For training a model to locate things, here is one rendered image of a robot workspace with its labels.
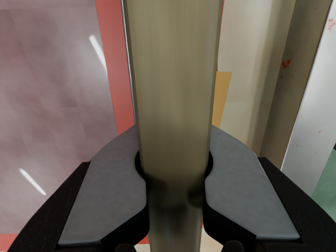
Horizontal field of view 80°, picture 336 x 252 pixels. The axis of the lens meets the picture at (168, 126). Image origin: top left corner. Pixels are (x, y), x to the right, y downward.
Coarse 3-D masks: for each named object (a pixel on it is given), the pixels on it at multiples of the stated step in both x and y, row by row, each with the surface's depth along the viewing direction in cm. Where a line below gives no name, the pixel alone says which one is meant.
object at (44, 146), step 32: (0, 128) 18; (32, 128) 19; (64, 128) 19; (96, 128) 19; (0, 160) 20; (32, 160) 20; (64, 160) 20; (0, 192) 22; (32, 192) 22; (0, 224) 25
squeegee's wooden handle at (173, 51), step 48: (144, 0) 6; (192, 0) 6; (144, 48) 6; (192, 48) 6; (144, 96) 7; (192, 96) 7; (144, 144) 8; (192, 144) 8; (192, 192) 9; (192, 240) 11
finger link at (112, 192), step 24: (120, 144) 10; (96, 168) 9; (120, 168) 9; (96, 192) 8; (120, 192) 8; (144, 192) 8; (72, 216) 7; (96, 216) 7; (120, 216) 7; (144, 216) 7; (72, 240) 6; (96, 240) 6; (120, 240) 7
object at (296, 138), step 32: (320, 0) 12; (288, 32) 15; (320, 32) 12; (288, 64) 15; (320, 64) 13; (288, 96) 15; (320, 96) 14; (288, 128) 16; (320, 128) 15; (288, 160) 16; (320, 160) 16
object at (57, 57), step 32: (0, 0) 14; (32, 0) 14; (64, 0) 14; (96, 0) 14; (0, 32) 15; (32, 32) 15; (64, 32) 15; (96, 32) 15; (0, 64) 16; (32, 64) 16; (64, 64) 16; (96, 64) 16; (0, 96) 17; (32, 96) 17; (64, 96) 17; (96, 96) 17; (128, 96) 17
